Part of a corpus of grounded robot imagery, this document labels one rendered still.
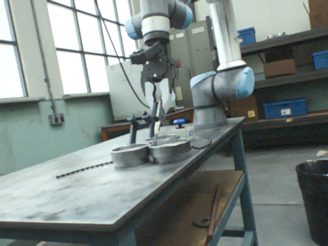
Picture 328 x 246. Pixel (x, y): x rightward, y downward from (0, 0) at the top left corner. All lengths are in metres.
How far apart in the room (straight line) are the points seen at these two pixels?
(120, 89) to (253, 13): 2.50
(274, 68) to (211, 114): 2.97
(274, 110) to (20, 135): 3.12
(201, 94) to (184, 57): 3.51
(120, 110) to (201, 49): 1.92
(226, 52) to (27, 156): 1.86
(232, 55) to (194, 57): 3.50
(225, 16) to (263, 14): 3.61
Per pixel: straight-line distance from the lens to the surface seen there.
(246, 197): 1.54
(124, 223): 0.44
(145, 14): 0.83
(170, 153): 0.69
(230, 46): 1.20
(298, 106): 4.21
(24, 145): 2.56
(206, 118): 1.24
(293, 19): 4.78
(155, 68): 0.78
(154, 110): 0.74
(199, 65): 4.65
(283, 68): 4.16
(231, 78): 1.18
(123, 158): 0.72
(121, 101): 3.24
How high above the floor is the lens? 0.95
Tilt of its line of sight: 4 degrees down
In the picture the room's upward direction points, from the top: 9 degrees counter-clockwise
